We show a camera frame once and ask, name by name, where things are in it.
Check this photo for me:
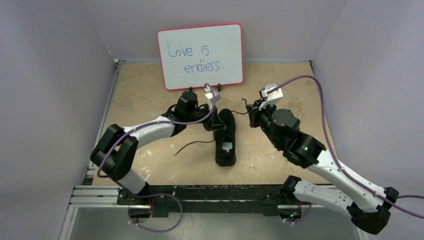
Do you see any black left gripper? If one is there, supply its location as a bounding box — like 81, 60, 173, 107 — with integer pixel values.
185, 103, 227, 132

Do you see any black shoelace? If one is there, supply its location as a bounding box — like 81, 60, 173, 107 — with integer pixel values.
173, 96, 253, 157

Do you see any black shoe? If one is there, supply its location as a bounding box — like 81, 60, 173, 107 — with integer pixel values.
213, 108, 237, 167

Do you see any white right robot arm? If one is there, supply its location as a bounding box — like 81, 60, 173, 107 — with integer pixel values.
246, 99, 399, 235

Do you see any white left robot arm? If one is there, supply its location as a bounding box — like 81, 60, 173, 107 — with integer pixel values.
89, 91, 227, 205

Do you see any red framed whiteboard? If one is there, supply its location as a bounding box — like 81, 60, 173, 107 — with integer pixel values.
156, 23, 244, 91

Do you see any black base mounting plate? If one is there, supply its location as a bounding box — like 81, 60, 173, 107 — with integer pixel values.
116, 184, 314, 219

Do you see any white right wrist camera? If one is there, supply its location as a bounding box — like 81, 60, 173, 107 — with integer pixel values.
259, 83, 284, 110

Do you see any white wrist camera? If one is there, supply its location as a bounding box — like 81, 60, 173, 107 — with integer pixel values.
259, 83, 284, 110
204, 85, 222, 107

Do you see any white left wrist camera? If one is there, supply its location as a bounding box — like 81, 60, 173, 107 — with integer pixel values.
204, 85, 222, 107

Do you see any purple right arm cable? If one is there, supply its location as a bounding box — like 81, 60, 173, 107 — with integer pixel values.
264, 74, 424, 226

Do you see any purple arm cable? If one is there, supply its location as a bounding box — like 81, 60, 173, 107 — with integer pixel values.
96, 83, 221, 233
264, 74, 424, 226

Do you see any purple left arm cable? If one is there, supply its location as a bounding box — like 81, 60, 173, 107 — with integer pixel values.
96, 83, 221, 233

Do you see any aluminium extrusion rail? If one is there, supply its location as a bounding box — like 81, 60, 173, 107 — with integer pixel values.
67, 184, 339, 210

